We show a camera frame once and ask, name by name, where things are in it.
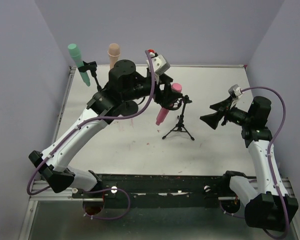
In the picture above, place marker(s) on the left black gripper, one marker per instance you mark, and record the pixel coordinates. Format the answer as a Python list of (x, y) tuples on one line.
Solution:
[(165, 90)]

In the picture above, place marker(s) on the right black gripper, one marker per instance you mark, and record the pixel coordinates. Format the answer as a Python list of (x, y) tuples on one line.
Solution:
[(225, 114)]

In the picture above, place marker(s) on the pink toy microphone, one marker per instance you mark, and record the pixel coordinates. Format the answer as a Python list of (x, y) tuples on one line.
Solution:
[(162, 116)]

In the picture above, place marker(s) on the black tripod ring stand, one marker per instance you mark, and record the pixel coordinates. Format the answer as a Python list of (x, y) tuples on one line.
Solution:
[(180, 126)]

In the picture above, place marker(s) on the peach toy microphone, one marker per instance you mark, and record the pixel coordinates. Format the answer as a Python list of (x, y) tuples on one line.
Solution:
[(114, 52)]

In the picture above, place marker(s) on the black round-base clip stand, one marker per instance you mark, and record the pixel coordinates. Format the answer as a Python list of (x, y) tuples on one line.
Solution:
[(92, 67)]

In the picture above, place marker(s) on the green toy microphone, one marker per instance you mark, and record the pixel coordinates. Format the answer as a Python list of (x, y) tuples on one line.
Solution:
[(76, 56)]

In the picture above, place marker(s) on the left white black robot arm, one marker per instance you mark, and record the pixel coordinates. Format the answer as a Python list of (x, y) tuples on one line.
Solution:
[(124, 86)]

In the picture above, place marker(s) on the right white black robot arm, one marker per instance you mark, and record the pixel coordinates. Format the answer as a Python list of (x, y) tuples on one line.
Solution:
[(269, 207)]

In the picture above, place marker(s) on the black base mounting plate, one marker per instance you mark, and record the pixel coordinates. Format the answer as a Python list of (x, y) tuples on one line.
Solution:
[(163, 191)]

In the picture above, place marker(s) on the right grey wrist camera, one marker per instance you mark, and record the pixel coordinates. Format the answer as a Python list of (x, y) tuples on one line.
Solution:
[(236, 93)]

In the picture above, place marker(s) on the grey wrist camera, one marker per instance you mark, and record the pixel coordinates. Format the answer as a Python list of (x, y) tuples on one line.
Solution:
[(236, 93), (160, 64)]

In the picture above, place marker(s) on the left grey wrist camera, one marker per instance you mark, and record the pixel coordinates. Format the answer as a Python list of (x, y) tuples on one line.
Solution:
[(160, 64)]

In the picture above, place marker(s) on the left aluminium rail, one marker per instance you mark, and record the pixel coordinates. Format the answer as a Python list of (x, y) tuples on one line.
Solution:
[(48, 194)]

